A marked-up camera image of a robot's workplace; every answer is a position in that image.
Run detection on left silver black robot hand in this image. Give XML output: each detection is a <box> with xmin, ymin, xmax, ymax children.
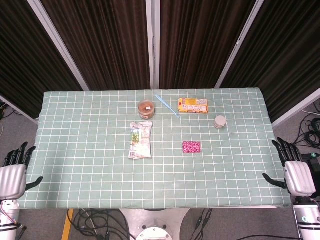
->
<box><xmin>0</xmin><ymin>141</ymin><xmax>44</xmax><ymax>201</ymax></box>

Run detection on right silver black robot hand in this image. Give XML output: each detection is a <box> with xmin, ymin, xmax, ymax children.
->
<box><xmin>262</xmin><ymin>136</ymin><xmax>317</xmax><ymax>196</ymax></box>

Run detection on pink patterned packet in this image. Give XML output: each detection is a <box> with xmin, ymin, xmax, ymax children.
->
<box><xmin>182</xmin><ymin>141</ymin><xmax>202</xmax><ymax>154</ymax></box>

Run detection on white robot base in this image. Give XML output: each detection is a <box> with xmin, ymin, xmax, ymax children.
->
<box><xmin>119</xmin><ymin>208</ymin><xmax>191</xmax><ymax>240</ymax></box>

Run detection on black box with green light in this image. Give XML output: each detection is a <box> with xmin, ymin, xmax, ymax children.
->
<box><xmin>300</xmin><ymin>152</ymin><xmax>320</xmax><ymax>176</ymax></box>

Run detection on yellow floor tape strip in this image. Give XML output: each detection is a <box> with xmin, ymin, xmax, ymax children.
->
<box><xmin>61</xmin><ymin>209</ymin><xmax>75</xmax><ymax>240</ymax></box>

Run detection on green white checked tablecloth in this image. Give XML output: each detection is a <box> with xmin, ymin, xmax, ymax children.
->
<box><xmin>18</xmin><ymin>87</ymin><xmax>292</xmax><ymax>210</ymax></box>

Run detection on small white lidded jar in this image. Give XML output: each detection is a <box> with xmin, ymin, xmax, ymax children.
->
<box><xmin>213</xmin><ymin>115</ymin><xmax>228</xmax><ymax>130</ymax></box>

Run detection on dark brown curtain panel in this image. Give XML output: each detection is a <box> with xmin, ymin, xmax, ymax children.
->
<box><xmin>0</xmin><ymin>0</ymin><xmax>85</xmax><ymax>119</ymax></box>
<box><xmin>39</xmin><ymin>0</ymin><xmax>151</xmax><ymax>91</ymax></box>
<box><xmin>159</xmin><ymin>0</ymin><xmax>257</xmax><ymax>90</ymax></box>
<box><xmin>219</xmin><ymin>0</ymin><xmax>320</xmax><ymax>123</ymax></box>

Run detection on yellow snack box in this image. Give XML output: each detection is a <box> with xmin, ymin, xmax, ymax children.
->
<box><xmin>177</xmin><ymin>97</ymin><xmax>209</xmax><ymax>115</ymax></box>

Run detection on white green snack bag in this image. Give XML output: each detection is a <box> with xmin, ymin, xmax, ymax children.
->
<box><xmin>127</xmin><ymin>120</ymin><xmax>154</xmax><ymax>160</ymax></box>

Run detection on light blue toothbrush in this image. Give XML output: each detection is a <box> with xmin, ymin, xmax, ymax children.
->
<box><xmin>155</xmin><ymin>94</ymin><xmax>181</xmax><ymax>119</ymax></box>

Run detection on clear plastic jar brown snacks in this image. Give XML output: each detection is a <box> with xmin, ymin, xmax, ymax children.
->
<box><xmin>137</xmin><ymin>99</ymin><xmax>156</xmax><ymax>120</ymax></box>

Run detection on black cable bundle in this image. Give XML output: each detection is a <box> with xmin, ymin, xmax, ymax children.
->
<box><xmin>292</xmin><ymin>109</ymin><xmax>320</xmax><ymax>148</ymax></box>
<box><xmin>67</xmin><ymin>208</ymin><xmax>137</xmax><ymax>240</ymax></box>
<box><xmin>0</xmin><ymin>101</ymin><xmax>16</xmax><ymax>122</ymax></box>

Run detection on white metal partition post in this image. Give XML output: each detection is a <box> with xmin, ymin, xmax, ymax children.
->
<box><xmin>26</xmin><ymin>0</ymin><xmax>90</xmax><ymax>91</ymax></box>
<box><xmin>0</xmin><ymin>94</ymin><xmax>40</xmax><ymax>126</ymax></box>
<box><xmin>146</xmin><ymin>0</ymin><xmax>161</xmax><ymax>90</ymax></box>
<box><xmin>214</xmin><ymin>0</ymin><xmax>266</xmax><ymax>89</ymax></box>
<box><xmin>271</xmin><ymin>87</ymin><xmax>320</xmax><ymax>128</ymax></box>

